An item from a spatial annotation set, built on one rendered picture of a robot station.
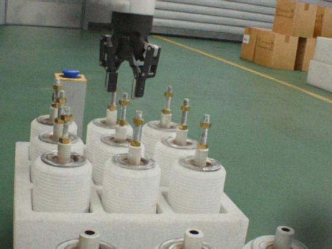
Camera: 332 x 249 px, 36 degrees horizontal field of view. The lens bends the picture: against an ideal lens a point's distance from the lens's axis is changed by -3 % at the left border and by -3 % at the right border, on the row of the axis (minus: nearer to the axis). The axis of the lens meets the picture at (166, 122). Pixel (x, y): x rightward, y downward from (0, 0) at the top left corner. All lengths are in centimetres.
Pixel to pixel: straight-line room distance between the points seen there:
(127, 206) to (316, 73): 316
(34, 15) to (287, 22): 273
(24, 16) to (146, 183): 506
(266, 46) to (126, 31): 376
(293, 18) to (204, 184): 381
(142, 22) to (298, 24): 378
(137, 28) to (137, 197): 29
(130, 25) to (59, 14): 499
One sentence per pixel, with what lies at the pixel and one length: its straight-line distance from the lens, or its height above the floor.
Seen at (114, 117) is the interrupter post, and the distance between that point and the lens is 110.
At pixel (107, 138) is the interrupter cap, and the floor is 25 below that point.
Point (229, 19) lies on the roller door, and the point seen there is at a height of 28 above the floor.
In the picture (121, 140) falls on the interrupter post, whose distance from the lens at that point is 99.
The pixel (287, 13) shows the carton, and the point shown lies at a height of 49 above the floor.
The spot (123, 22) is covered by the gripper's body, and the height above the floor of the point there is 48.
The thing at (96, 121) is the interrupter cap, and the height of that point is 25.
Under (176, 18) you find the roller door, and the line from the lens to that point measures 626.
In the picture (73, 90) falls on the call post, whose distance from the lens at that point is 123.
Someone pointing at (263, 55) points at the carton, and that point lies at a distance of 469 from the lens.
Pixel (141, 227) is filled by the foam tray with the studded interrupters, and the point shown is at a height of 17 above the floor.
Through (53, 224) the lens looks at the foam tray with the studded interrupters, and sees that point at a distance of 83.
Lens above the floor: 54
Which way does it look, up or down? 14 degrees down
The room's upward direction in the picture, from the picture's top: 7 degrees clockwise
